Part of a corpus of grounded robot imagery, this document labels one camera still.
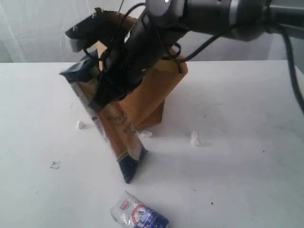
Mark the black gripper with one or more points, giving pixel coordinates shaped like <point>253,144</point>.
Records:
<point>126,68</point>

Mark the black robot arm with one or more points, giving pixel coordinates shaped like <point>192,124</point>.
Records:
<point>235,19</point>

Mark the small white foam piece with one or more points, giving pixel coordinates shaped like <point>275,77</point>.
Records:
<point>146,134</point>
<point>80,125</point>
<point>194,135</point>
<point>195,142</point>

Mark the small clear plastic scrap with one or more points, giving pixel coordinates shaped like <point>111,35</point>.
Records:
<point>55,165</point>

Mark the white backdrop curtain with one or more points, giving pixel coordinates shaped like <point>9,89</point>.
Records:
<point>33,31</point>

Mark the spaghetti packet blue and orange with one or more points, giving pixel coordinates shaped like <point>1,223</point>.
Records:
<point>112,122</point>

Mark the white blue sugar packet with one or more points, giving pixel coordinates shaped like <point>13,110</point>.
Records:
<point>130,212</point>

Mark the brown paper bag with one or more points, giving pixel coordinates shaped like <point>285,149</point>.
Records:
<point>146,111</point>

